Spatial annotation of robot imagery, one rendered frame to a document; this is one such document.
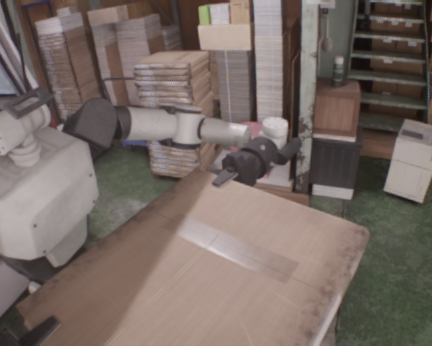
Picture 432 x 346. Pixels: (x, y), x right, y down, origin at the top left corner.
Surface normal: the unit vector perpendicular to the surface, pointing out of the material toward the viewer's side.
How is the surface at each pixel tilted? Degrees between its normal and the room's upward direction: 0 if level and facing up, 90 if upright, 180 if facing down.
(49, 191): 60
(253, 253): 0
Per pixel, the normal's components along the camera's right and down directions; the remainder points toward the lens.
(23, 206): 0.76, -0.29
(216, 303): -0.08, -0.83
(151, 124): 0.67, 0.26
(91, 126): 0.67, -0.11
